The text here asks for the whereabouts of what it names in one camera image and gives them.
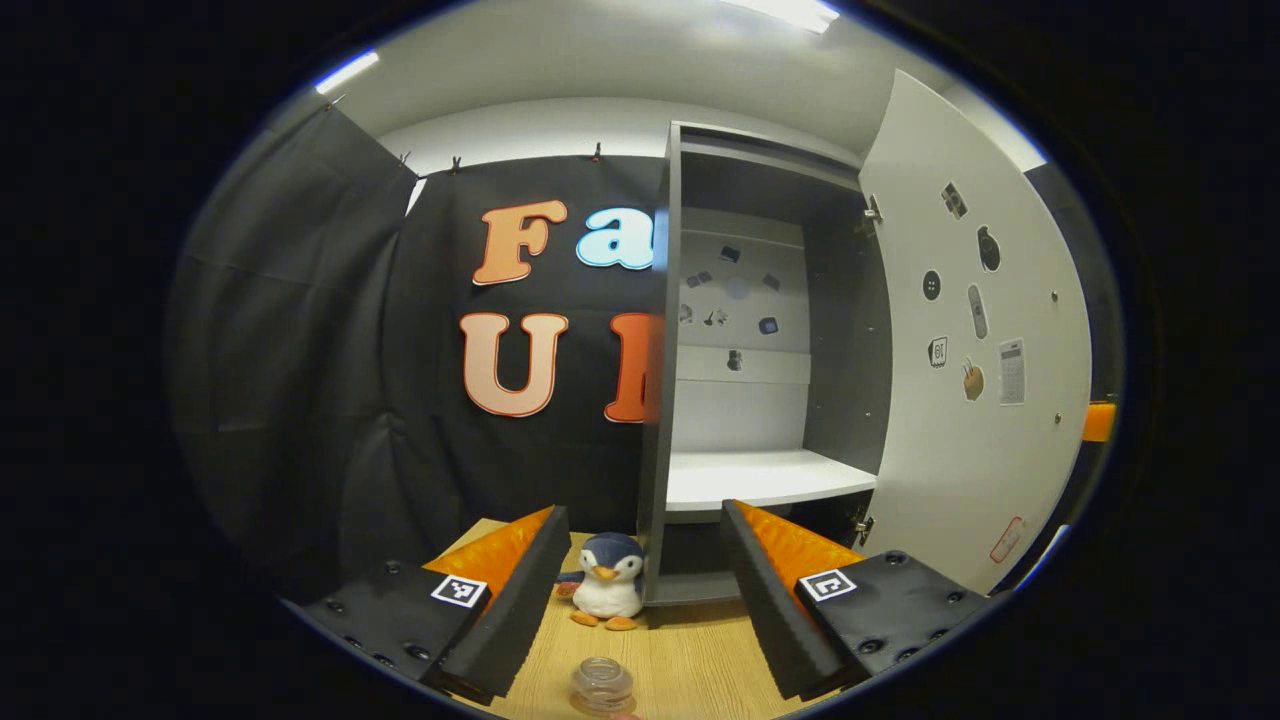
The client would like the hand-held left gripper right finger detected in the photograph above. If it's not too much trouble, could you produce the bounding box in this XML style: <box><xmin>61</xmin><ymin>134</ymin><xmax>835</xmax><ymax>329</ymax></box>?
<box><xmin>720</xmin><ymin>498</ymin><xmax>993</xmax><ymax>703</ymax></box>

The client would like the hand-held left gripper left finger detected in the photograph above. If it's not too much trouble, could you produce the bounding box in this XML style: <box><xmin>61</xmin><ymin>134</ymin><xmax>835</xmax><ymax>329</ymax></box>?
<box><xmin>283</xmin><ymin>505</ymin><xmax>573</xmax><ymax>706</ymax></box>

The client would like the clear bottle red label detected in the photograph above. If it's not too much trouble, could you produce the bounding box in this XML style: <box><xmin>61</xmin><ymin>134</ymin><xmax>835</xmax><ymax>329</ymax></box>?
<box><xmin>570</xmin><ymin>656</ymin><xmax>638</xmax><ymax>717</ymax></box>

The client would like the white cabinet door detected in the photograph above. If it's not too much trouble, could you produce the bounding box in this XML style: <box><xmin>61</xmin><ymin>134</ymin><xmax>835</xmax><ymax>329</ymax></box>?
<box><xmin>858</xmin><ymin>68</ymin><xmax>1093</xmax><ymax>596</ymax></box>

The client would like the grey cabinet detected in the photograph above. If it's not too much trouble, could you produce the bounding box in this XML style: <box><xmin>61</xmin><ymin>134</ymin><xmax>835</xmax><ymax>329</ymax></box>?
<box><xmin>637</xmin><ymin>120</ymin><xmax>893</xmax><ymax>608</ymax></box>

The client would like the white cabinet shelf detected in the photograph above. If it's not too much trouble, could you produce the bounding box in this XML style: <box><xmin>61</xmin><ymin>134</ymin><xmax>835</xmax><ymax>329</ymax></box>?
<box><xmin>665</xmin><ymin>448</ymin><xmax>879</xmax><ymax>513</ymax></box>

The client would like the penguin plush toy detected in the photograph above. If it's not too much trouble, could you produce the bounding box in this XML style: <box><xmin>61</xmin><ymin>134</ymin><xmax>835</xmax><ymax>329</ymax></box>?
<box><xmin>555</xmin><ymin>532</ymin><xmax>649</xmax><ymax>632</ymax></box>

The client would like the black backdrop cloth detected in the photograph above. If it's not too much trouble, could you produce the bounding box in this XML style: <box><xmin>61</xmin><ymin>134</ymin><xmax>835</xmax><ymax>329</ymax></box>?
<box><xmin>165</xmin><ymin>100</ymin><xmax>1126</xmax><ymax>601</ymax></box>

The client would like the long ceiling light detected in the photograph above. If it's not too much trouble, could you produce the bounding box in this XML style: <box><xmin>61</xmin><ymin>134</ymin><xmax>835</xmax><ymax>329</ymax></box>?
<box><xmin>718</xmin><ymin>0</ymin><xmax>841</xmax><ymax>35</ymax></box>
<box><xmin>315</xmin><ymin>50</ymin><xmax>382</xmax><ymax>96</ymax></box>

